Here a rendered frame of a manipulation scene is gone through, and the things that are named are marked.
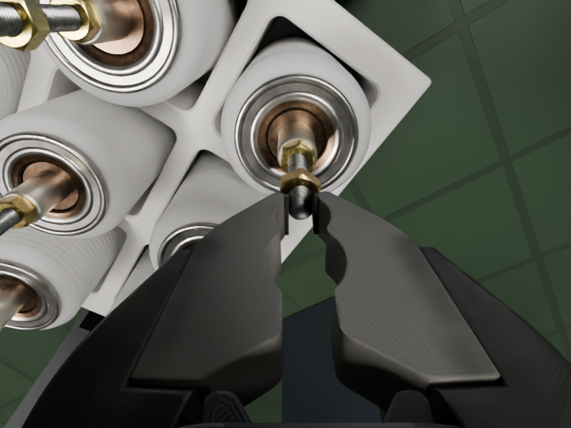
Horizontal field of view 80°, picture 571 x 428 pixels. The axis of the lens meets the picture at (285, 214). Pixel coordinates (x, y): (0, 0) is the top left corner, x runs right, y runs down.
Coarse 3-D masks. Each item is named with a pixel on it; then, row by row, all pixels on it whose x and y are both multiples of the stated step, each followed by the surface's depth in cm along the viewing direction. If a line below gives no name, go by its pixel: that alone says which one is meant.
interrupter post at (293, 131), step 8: (288, 128) 20; (296, 128) 19; (304, 128) 20; (280, 136) 20; (288, 136) 18; (296, 136) 18; (304, 136) 18; (312, 136) 19; (280, 144) 18; (312, 144) 18; (280, 152) 18; (280, 160) 19
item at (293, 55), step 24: (264, 48) 29; (288, 48) 22; (312, 48) 23; (264, 72) 19; (288, 72) 19; (312, 72) 19; (336, 72) 20; (240, 96) 20; (360, 96) 20; (360, 120) 21; (360, 144) 21; (240, 168) 22; (264, 192) 23
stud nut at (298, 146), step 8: (288, 144) 18; (296, 144) 18; (304, 144) 18; (288, 152) 18; (296, 152) 18; (304, 152) 18; (312, 152) 18; (312, 160) 18; (280, 168) 18; (312, 168) 18
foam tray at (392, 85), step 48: (240, 0) 33; (288, 0) 24; (240, 48) 25; (336, 48) 25; (384, 48) 25; (48, 96) 27; (192, 96) 31; (384, 96) 27; (192, 144) 29; (144, 192) 36; (336, 192) 31; (144, 240) 34; (288, 240) 34; (96, 288) 38
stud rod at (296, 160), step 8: (288, 160) 18; (296, 160) 17; (304, 160) 17; (288, 168) 17; (296, 168) 16; (304, 168) 16; (296, 192) 14; (304, 192) 14; (296, 200) 13; (304, 200) 13; (296, 208) 13; (304, 208) 13; (296, 216) 14; (304, 216) 14
